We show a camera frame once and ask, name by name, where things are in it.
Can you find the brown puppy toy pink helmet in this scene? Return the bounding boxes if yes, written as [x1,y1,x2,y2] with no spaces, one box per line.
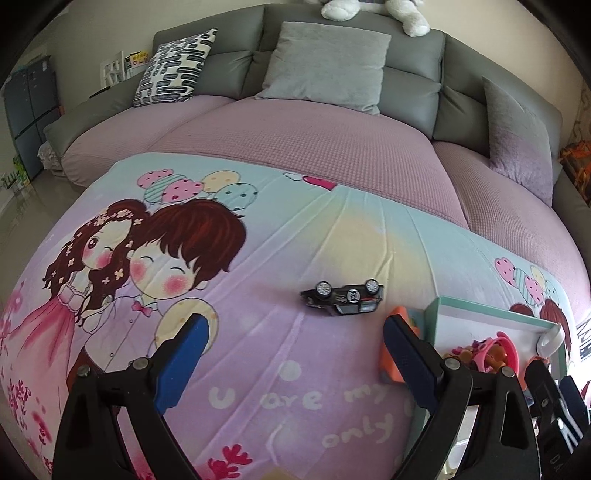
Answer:
[444,331,520,373]

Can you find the white smartwatch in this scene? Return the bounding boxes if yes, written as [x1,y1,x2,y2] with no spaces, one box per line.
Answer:
[536,324,565,358]

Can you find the teal rimmed white tray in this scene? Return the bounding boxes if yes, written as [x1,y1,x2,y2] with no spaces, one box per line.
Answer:
[406,296,568,480]

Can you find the coral orange case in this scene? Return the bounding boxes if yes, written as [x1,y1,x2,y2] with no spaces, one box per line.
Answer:
[379,306,422,384]

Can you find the black toy car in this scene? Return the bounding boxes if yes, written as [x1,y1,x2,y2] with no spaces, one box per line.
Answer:
[300,278,384,316]

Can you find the cartoon printed bed sheet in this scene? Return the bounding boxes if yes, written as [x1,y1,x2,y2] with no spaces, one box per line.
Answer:
[1,154,590,479]

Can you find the purple grey cushion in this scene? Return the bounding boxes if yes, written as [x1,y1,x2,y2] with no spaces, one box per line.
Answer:
[483,77,554,207]

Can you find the pink sofa seat cover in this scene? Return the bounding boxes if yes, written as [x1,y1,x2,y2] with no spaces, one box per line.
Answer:
[60,94,562,241]

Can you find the grey sofa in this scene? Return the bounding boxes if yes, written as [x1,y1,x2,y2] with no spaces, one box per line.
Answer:
[45,4,590,240]

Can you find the dark blue cabinet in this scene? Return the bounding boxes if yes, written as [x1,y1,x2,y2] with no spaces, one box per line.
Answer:
[3,55,61,180]

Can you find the black white patterned cushion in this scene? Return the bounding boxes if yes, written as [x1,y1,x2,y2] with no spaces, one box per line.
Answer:
[132,28,217,108]

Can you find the books on side shelf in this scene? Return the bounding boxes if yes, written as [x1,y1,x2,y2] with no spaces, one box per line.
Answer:
[100,50,149,88]

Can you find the grey white plush dog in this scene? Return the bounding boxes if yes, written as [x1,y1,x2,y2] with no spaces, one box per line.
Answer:
[307,0,431,38]

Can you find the orange red wall decoration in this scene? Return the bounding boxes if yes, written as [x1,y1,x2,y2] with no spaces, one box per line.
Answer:
[559,140,591,205]

